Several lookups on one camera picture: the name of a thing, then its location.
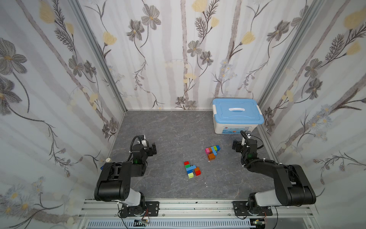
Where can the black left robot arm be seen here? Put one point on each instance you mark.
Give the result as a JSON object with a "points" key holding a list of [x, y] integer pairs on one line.
{"points": [[114, 183]]}

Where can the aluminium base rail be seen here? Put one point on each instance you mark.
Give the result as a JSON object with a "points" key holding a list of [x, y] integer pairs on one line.
{"points": [[193, 209]]}

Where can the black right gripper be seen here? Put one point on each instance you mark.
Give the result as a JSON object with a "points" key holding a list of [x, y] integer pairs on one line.
{"points": [[237, 145]]}

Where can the light blue long lego brick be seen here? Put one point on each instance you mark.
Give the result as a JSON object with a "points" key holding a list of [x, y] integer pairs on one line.
{"points": [[190, 168]]}

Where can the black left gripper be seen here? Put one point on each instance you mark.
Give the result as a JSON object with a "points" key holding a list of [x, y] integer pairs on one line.
{"points": [[153, 149]]}

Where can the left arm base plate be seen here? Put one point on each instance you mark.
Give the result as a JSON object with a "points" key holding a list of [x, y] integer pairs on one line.
{"points": [[150, 209]]}

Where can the blue lid storage box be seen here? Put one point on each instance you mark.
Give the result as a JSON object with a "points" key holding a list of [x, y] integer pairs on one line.
{"points": [[232, 115]]}

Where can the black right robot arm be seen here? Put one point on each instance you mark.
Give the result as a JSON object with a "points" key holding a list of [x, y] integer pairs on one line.
{"points": [[291, 186]]}

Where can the white perforated cable tray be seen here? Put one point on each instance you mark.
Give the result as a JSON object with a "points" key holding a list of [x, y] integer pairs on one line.
{"points": [[170, 224]]}

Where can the red lego brick front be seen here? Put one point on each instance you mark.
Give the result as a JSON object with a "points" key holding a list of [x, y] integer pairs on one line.
{"points": [[197, 172]]}

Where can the orange lego brick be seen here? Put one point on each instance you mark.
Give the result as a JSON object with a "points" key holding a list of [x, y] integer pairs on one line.
{"points": [[211, 157]]}

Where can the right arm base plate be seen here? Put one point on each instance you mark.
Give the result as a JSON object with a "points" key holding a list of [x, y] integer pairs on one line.
{"points": [[245, 209]]}

